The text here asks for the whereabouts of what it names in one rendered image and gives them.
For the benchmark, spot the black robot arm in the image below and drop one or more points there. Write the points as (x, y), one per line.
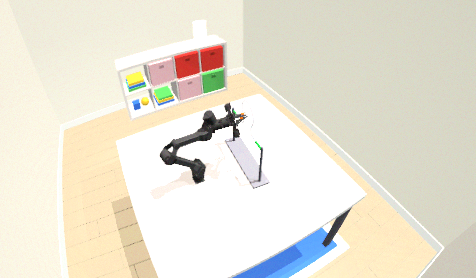
(204, 133)

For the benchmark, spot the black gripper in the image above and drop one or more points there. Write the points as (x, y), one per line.
(229, 121)

